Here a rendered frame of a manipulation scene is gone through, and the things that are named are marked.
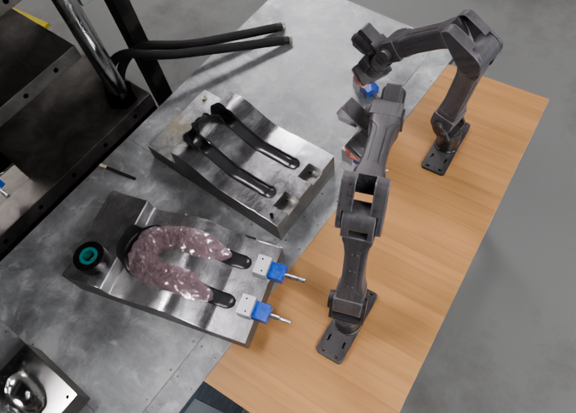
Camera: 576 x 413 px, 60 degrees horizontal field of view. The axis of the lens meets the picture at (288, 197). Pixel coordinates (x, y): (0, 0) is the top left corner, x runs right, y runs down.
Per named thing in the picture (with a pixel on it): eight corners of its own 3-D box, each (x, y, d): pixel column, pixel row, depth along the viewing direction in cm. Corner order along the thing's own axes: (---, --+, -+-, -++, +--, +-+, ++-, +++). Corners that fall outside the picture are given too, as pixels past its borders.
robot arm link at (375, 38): (343, 46, 140) (359, 26, 129) (363, 29, 143) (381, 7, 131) (371, 77, 141) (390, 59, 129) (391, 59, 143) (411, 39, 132)
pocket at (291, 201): (300, 206, 137) (298, 199, 133) (288, 220, 135) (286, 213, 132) (286, 197, 138) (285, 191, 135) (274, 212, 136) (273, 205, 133)
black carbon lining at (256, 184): (304, 164, 141) (301, 146, 133) (269, 206, 135) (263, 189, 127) (213, 112, 153) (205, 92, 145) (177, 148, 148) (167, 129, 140)
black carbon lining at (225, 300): (255, 258, 131) (250, 248, 125) (232, 312, 125) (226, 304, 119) (142, 224, 140) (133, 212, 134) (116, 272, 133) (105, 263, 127)
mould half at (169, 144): (334, 172, 147) (333, 146, 135) (280, 240, 138) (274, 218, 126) (208, 101, 165) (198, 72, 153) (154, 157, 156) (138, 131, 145)
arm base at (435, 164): (423, 152, 138) (447, 161, 135) (453, 100, 145) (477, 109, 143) (420, 167, 145) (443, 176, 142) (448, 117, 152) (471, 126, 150)
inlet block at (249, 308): (295, 315, 125) (293, 309, 120) (288, 334, 122) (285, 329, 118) (247, 299, 128) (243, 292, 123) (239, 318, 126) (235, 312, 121)
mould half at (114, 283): (285, 255, 136) (279, 238, 126) (249, 349, 125) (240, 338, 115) (126, 208, 148) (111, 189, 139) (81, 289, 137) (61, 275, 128)
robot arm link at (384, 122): (369, 92, 110) (336, 193, 91) (411, 98, 108) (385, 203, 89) (365, 134, 119) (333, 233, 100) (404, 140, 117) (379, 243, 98)
